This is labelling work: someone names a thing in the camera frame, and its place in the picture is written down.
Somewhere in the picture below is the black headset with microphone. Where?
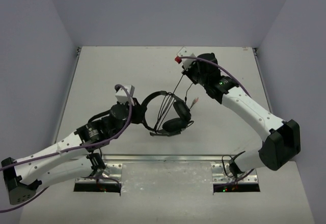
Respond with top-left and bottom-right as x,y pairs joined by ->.
141,91 -> 193,136

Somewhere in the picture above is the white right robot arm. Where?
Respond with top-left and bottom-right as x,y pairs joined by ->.
175,52 -> 301,178

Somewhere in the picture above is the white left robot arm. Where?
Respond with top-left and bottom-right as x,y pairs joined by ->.
1,98 -> 146,205

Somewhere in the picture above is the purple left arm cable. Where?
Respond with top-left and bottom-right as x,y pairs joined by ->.
0,84 -> 133,211

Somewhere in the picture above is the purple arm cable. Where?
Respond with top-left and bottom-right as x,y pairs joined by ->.
0,84 -> 133,211
179,55 -> 253,100

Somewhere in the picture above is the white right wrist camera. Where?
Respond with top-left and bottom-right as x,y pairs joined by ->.
175,46 -> 196,71

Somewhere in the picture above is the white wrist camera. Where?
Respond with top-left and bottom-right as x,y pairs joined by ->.
115,85 -> 135,104
175,46 -> 196,71

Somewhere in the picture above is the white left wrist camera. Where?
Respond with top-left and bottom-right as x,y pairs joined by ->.
115,85 -> 135,104

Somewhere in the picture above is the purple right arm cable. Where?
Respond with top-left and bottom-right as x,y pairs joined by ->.
179,55 -> 253,100

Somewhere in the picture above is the aluminium table rail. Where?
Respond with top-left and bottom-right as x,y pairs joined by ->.
101,153 -> 260,162

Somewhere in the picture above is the left aluminium base plate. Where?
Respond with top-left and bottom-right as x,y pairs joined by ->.
75,161 -> 123,184

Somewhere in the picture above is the aluminium base plate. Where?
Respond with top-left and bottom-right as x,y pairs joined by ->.
75,161 -> 123,184
211,161 -> 258,184

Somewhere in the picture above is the thin black right base wire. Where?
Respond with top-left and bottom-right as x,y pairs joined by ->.
221,154 -> 250,184

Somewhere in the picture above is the right aluminium base plate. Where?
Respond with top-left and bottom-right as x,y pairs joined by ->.
211,161 -> 258,184

